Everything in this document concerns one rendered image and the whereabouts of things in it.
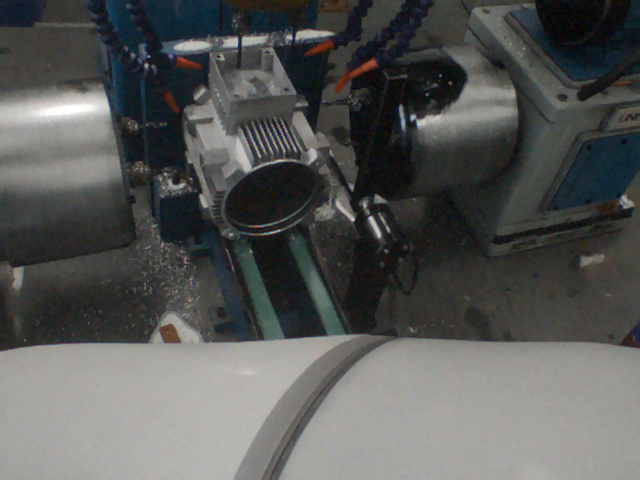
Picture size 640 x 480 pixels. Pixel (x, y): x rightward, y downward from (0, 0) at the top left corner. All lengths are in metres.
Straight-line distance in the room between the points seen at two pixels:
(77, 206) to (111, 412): 0.80
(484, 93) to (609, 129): 0.23
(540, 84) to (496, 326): 0.42
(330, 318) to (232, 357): 0.89
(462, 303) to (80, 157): 0.70
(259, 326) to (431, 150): 0.37
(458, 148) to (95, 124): 0.54
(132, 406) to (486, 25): 1.17
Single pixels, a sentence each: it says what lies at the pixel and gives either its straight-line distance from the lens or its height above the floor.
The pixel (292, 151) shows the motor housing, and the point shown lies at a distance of 1.02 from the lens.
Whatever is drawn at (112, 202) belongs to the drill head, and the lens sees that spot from 0.96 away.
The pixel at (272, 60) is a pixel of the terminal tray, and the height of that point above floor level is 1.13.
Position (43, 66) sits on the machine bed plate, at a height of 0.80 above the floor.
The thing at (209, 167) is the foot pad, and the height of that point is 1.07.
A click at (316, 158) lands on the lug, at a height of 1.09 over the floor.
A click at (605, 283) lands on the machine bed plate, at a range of 1.44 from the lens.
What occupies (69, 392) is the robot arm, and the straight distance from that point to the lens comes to 0.18.
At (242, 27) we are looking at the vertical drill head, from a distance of 0.95.
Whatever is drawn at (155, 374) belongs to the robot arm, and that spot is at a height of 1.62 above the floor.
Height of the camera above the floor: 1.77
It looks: 48 degrees down
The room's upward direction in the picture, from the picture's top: 12 degrees clockwise
